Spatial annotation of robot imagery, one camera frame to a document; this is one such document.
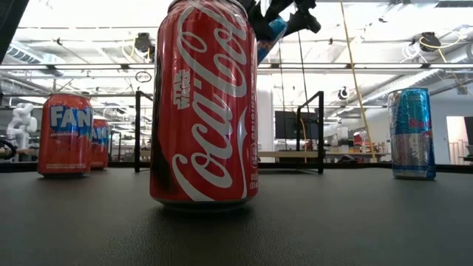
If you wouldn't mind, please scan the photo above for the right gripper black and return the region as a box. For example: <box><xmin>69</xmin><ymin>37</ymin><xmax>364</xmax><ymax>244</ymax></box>
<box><xmin>238</xmin><ymin>0</ymin><xmax>321</xmax><ymax>41</ymax></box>

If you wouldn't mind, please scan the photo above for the blue silver Red Bull can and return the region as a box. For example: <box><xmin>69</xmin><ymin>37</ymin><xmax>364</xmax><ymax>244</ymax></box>
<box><xmin>387</xmin><ymin>87</ymin><xmax>437</xmax><ymax>181</ymax></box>
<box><xmin>256</xmin><ymin>16</ymin><xmax>288</xmax><ymax>66</ymax></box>

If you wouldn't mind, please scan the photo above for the red Coca-Cola can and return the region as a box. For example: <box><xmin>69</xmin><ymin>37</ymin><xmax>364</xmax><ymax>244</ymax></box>
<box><xmin>149</xmin><ymin>0</ymin><xmax>259</xmax><ymax>212</ymax></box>

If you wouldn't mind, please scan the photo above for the orange Fanta can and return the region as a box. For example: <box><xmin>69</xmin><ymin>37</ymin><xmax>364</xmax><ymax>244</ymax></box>
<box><xmin>37</xmin><ymin>92</ymin><xmax>94</xmax><ymax>178</ymax></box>
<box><xmin>90</xmin><ymin>118</ymin><xmax>111</xmax><ymax>171</ymax></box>

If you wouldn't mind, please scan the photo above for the black monitor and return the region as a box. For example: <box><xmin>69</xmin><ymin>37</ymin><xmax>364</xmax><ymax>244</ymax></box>
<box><xmin>274</xmin><ymin>110</ymin><xmax>319</xmax><ymax>140</ymax></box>

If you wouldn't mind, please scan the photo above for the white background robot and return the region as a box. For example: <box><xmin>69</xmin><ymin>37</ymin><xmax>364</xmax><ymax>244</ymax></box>
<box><xmin>6</xmin><ymin>102</ymin><xmax>38</xmax><ymax>151</ymax></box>

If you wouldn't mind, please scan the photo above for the black hanging cable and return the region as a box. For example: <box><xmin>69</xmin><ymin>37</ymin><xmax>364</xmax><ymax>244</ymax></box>
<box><xmin>296</xmin><ymin>31</ymin><xmax>311</xmax><ymax>110</ymax></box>

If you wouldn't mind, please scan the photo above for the yellow hanging cable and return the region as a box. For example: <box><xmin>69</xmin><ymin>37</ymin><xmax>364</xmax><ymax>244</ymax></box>
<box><xmin>338</xmin><ymin>0</ymin><xmax>378</xmax><ymax>163</ymax></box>

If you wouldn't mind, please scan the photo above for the black frame wooden shelf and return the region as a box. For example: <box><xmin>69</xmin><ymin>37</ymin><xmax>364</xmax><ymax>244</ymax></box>
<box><xmin>134</xmin><ymin>90</ymin><xmax>325</xmax><ymax>175</ymax></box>

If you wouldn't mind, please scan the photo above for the long ceiling light rail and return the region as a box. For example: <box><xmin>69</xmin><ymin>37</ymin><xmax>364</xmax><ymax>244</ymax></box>
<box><xmin>0</xmin><ymin>63</ymin><xmax>473</xmax><ymax>71</ymax></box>

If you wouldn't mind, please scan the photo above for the white coiled cable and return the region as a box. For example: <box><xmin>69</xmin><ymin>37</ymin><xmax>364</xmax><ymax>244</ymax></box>
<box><xmin>401</xmin><ymin>43</ymin><xmax>422</xmax><ymax>64</ymax></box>

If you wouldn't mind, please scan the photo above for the black ceiling cable reel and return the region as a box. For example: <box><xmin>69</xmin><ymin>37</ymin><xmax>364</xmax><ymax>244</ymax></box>
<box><xmin>419</xmin><ymin>32</ymin><xmax>442</xmax><ymax>52</ymax></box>
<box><xmin>133</xmin><ymin>32</ymin><xmax>156</xmax><ymax>64</ymax></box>

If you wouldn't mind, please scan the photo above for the black cable loop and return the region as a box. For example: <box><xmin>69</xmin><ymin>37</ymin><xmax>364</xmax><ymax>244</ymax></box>
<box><xmin>135</xmin><ymin>70</ymin><xmax>153</xmax><ymax>84</ymax></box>

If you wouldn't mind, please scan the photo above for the black curved cable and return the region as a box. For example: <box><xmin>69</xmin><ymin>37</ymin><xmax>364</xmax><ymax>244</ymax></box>
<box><xmin>0</xmin><ymin>137</ymin><xmax>18</xmax><ymax>161</ymax></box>

